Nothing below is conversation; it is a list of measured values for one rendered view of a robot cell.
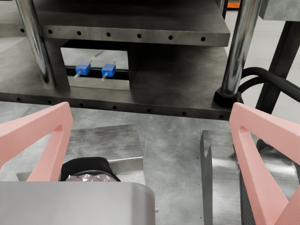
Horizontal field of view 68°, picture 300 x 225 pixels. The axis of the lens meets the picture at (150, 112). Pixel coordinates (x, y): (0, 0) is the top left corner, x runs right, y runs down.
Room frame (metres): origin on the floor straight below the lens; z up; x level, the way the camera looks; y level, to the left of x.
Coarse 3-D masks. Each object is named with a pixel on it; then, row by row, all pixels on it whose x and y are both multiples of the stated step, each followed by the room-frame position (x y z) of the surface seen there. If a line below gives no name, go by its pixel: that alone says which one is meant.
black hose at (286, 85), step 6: (246, 72) 0.74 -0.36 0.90; (252, 72) 0.72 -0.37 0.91; (258, 72) 0.70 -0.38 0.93; (264, 72) 0.68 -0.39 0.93; (270, 72) 0.68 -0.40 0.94; (264, 78) 0.67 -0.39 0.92; (270, 78) 0.65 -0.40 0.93; (276, 78) 0.64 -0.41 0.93; (276, 84) 0.63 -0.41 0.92; (282, 84) 0.62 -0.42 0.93; (288, 84) 0.61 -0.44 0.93; (282, 90) 0.61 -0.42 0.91; (288, 90) 0.59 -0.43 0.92; (294, 90) 0.59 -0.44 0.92; (294, 96) 0.58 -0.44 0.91
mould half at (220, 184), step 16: (208, 144) 0.42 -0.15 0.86; (224, 144) 0.42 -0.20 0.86; (256, 144) 0.42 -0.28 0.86; (208, 160) 0.33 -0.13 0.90; (224, 160) 0.30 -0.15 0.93; (272, 160) 0.30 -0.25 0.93; (288, 160) 0.30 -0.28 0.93; (208, 176) 0.29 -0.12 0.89; (224, 176) 0.27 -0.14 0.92; (272, 176) 0.26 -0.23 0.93; (288, 176) 0.26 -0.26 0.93; (208, 192) 0.26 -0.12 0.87; (224, 192) 0.24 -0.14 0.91; (288, 192) 0.24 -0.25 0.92; (208, 208) 0.24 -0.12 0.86; (224, 208) 0.22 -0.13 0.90; (240, 208) 0.22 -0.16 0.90; (208, 224) 0.21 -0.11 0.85; (224, 224) 0.19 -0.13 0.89; (240, 224) 0.19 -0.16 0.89
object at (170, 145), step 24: (0, 120) 0.59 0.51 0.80; (96, 120) 0.59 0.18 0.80; (120, 120) 0.59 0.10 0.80; (144, 120) 0.59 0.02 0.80; (168, 120) 0.59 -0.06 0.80; (192, 120) 0.59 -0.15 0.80; (216, 120) 0.59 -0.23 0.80; (144, 144) 0.48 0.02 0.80; (168, 144) 0.48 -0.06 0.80; (192, 144) 0.48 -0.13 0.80; (144, 168) 0.39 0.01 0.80; (168, 168) 0.39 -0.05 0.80; (192, 168) 0.39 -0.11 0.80; (168, 192) 0.31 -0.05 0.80; (192, 192) 0.31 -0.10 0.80; (168, 216) 0.25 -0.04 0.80; (192, 216) 0.25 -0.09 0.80
